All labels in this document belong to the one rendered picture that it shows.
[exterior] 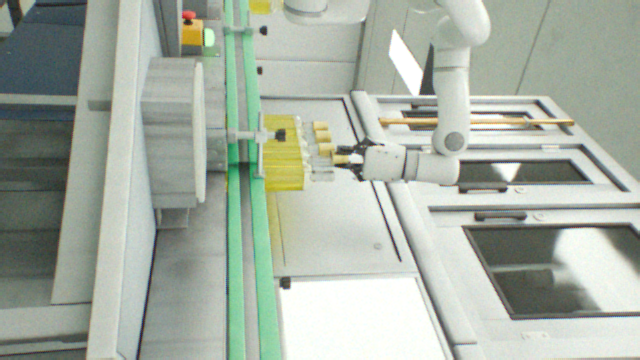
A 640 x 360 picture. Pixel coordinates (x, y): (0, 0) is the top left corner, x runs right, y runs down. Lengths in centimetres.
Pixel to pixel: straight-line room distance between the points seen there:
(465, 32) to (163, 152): 72
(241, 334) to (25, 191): 85
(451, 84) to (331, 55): 643
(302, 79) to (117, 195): 708
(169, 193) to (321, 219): 50
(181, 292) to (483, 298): 72
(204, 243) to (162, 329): 20
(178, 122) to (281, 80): 689
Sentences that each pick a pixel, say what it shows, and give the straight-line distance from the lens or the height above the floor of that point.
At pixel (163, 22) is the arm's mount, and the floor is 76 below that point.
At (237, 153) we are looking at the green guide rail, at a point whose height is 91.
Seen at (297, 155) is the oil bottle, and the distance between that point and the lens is 135.
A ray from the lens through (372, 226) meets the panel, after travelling 140.
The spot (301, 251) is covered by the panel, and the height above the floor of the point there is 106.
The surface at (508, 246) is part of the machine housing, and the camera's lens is 154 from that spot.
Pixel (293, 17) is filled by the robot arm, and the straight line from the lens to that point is 125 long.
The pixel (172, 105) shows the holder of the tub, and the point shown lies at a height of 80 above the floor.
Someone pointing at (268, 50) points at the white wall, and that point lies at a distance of 761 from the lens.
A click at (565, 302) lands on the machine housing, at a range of 146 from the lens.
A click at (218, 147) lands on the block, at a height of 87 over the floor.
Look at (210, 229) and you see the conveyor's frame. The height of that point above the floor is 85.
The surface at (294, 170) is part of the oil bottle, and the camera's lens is 130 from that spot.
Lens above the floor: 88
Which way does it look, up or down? 10 degrees up
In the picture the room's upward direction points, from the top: 89 degrees clockwise
